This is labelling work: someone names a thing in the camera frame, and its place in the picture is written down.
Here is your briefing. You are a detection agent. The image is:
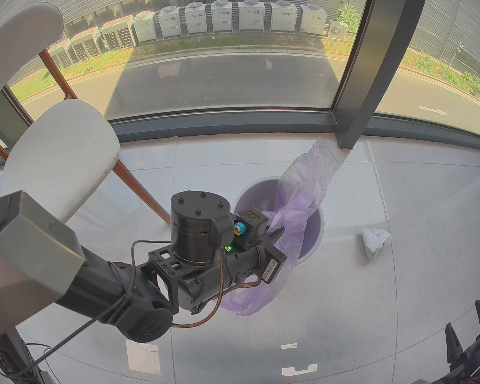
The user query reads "window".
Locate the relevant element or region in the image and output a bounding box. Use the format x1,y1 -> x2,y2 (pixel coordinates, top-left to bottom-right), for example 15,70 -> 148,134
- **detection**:
0,0 -> 480,151

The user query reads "purple plastic bag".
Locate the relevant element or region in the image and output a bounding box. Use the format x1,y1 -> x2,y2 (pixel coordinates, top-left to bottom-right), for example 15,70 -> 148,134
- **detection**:
219,137 -> 340,317

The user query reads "crumpled white paper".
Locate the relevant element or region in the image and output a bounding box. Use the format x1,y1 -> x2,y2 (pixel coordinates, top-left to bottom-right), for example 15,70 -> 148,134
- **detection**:
361,227 -> 392,260

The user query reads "white chair with wooden legs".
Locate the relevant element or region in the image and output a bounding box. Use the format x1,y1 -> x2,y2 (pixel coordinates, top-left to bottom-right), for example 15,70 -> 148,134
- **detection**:
0,0 -> 172,226

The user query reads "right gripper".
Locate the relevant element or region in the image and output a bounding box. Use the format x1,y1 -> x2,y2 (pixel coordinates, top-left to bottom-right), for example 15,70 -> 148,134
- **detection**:
431,299 -> 480,384

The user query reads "white trash bin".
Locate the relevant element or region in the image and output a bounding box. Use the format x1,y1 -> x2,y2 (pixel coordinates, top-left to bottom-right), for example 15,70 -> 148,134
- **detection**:
230,177 -> 325,267

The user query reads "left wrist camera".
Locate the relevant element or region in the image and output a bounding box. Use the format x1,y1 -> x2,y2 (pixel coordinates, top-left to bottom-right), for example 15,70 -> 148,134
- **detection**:
233,207 -> 270,251

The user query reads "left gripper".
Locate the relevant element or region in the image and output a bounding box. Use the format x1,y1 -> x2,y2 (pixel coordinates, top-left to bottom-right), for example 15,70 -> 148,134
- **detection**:
224,225 -> 288,286

